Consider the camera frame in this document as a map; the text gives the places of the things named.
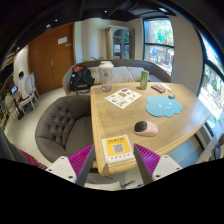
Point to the brown wooden door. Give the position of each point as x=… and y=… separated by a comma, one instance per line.
x=50, y=56

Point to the wooden glass display cabinet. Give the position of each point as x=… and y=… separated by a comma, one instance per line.
x=120, y=43

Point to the green drink can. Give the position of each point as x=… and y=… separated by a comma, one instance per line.
x=144, y=79

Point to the black remote control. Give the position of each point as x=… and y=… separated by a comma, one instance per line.
x=158, y=89

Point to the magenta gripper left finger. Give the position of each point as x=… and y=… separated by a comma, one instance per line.
x=74, y=168

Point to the white pen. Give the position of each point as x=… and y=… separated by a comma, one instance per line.
x=166, y=87

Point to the blue cloud-shaped mouse pad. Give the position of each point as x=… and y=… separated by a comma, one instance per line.
x=162, y=106

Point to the white wooden chair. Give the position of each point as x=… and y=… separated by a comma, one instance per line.
x=32, y=97

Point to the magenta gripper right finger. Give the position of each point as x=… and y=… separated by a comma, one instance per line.
x=152, y=166

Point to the grey tufted armchair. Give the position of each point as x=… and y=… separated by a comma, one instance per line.
x=65, y=127

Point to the black and orange backpack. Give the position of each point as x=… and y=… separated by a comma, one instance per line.
x=81, y=78

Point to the yellow QR code sign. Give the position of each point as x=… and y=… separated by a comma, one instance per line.
x=117, y=149

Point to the striped white cushion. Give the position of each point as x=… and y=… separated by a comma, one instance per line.
x=121, y=74

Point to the pink and black computer mouse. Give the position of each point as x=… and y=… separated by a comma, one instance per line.
x=145, y=128

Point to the grey curved sofa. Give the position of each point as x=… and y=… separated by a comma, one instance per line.
x=156, y=74

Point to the person in white shirt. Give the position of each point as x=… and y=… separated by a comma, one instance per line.
x=21, y=87

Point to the small blue eraser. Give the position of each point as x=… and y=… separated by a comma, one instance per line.
x=171, y=96

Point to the white printed menu sheet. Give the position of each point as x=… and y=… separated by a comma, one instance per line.
x=123, y=97

